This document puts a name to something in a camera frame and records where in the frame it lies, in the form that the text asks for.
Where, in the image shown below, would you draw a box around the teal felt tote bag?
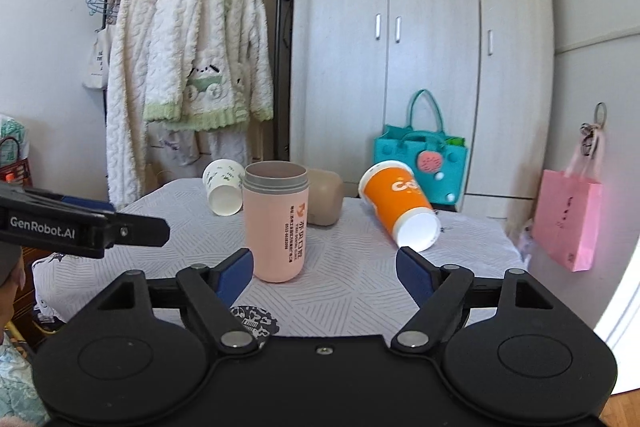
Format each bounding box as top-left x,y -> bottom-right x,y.
374,89 -> 470,206

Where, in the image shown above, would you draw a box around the white green plastic packet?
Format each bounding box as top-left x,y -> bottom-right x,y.
0,114 -> 32,168

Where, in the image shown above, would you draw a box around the light patterned pajama pants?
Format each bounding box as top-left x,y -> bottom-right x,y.
149,126 -> 252,175

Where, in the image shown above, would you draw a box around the blue wire hangers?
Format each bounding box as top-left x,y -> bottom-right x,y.
85,0 -> 122,18

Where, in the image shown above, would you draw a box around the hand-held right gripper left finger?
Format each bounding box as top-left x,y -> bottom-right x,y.
95,248 -> 259,354

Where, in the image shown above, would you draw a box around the pink ribbon hair tie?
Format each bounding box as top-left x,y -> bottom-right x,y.
579,122 -> 607,160

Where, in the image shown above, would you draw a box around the orange paper cup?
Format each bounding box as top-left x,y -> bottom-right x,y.
359,160 -> 442,253

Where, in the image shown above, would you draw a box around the white fluffy jacket green trim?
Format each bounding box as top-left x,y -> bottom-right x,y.
143,0 -> 275,132

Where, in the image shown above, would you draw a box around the white fluffy robe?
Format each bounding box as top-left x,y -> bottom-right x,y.
105,0 -> 172,210

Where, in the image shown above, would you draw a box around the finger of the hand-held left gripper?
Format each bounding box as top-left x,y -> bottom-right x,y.
105,212 -> 171,249
0,182 -> 117,214

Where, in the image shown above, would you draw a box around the pink tumbler cup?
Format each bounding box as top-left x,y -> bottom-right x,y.
242,161 -> 310,284

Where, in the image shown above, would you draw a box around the red basket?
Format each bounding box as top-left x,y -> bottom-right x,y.
0,158 -> 35,188

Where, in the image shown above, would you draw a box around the white paper cup green print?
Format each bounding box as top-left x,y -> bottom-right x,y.
202,158 -> 246,216

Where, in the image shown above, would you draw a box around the pink paper bag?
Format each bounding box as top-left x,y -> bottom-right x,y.
531,151 -> 604,273

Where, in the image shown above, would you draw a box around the white wooden wardrobe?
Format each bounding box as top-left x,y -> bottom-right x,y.
289,0 -> 557,219

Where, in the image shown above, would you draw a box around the white cloth tote bag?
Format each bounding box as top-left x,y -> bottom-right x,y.
82,26 -> 114,90

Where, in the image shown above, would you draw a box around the patterned clothing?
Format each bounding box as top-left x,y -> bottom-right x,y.
0,329 -> 52,427

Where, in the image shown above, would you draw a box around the white door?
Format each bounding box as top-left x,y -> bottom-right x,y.
593,222 -> 640,400

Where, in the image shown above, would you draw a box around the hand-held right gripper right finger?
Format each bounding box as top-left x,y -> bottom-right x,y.
391,246 -> 556,351

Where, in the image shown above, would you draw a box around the beige tumbler lid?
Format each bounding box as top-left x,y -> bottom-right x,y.
306,168 -> 345,227

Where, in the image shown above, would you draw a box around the black metal clothes rack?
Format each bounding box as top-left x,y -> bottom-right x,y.
101,0 -> 292,202

